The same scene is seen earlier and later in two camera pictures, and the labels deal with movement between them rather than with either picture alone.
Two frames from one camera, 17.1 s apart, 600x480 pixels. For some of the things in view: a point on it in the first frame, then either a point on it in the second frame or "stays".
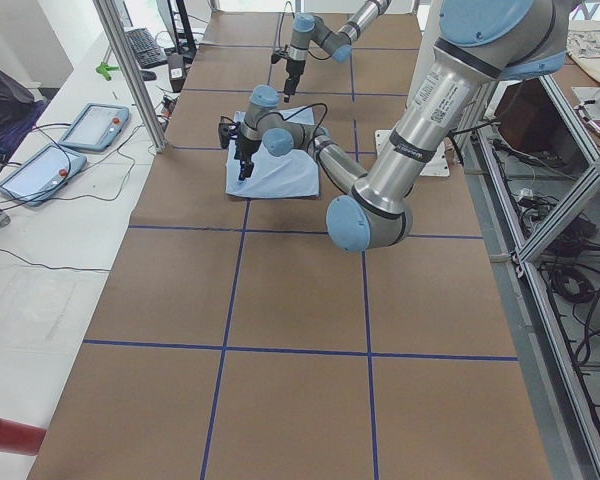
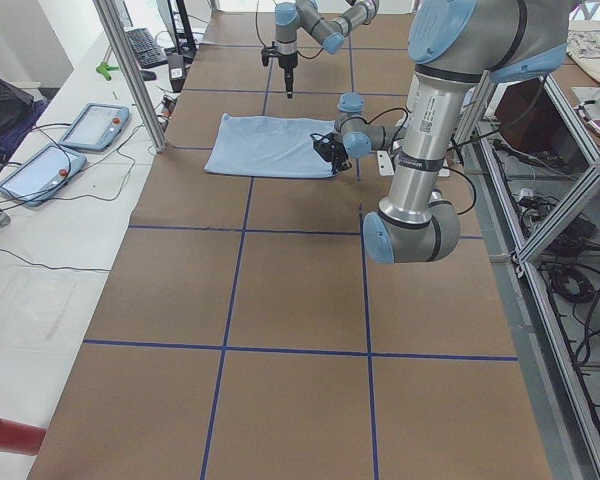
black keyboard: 146,49 stays
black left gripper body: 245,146 to 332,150
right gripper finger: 287,89 stays
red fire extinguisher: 3,434 stays
